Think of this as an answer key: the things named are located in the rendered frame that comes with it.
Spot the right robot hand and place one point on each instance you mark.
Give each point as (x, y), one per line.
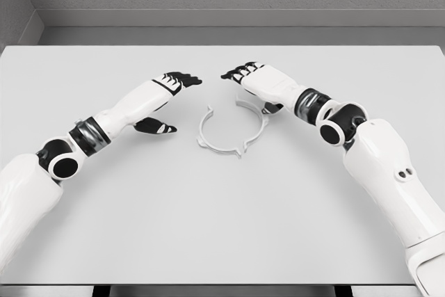
(269, 83)

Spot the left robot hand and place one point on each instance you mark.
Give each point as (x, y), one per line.
(149, 97)

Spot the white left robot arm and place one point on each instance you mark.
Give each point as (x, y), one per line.
(31, 185)

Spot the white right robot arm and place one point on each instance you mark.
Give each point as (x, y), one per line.
(386, 172)

